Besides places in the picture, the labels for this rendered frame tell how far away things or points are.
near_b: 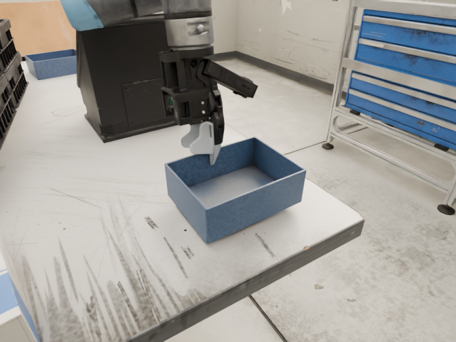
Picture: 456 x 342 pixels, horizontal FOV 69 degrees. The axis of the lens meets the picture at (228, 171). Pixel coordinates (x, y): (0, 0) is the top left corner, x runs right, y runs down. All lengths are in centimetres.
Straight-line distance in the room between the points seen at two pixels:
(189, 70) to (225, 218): 25
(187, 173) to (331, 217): 27
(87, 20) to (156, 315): 46
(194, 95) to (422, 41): 153
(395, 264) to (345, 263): 21
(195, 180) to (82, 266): 24
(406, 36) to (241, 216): 160
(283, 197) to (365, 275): 100
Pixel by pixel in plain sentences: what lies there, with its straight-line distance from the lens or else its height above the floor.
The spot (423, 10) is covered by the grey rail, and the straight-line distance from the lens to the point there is 192.
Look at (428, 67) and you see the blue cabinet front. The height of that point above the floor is 66.
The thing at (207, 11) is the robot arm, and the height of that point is 103.
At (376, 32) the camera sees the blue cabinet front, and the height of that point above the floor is 77.
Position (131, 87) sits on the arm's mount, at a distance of 87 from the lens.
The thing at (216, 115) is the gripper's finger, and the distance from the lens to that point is 56.
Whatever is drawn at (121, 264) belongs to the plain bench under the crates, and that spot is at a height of 70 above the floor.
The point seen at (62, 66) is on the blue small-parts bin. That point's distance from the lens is 154.
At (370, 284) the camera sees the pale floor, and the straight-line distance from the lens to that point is 151.
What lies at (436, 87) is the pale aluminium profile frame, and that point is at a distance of 188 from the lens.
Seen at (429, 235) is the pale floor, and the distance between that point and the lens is 186.
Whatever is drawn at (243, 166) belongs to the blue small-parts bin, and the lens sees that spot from 69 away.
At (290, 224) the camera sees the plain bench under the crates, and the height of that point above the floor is 70.
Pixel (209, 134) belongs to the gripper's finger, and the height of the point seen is 83.
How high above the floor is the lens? 109
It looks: 32 degrees down
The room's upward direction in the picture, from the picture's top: straight up
